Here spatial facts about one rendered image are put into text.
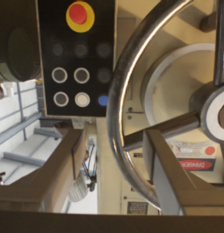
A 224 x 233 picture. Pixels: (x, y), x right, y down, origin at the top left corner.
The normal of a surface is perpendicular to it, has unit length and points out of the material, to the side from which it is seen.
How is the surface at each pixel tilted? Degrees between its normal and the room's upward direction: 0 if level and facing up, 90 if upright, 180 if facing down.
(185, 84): 94
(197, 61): 119
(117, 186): 90
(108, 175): 90
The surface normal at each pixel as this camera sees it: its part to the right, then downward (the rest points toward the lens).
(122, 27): -0.03, 0.29
